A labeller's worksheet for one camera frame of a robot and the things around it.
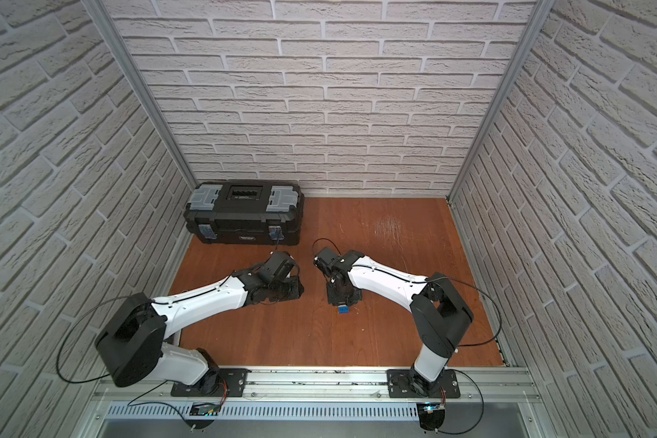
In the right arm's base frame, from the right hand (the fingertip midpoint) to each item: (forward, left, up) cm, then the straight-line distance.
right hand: (344, 300), depth 85 cm
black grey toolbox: (+29, +32, +13) cm, 45 cm away
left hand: (+4, +12, +2) cm, 13 cm away
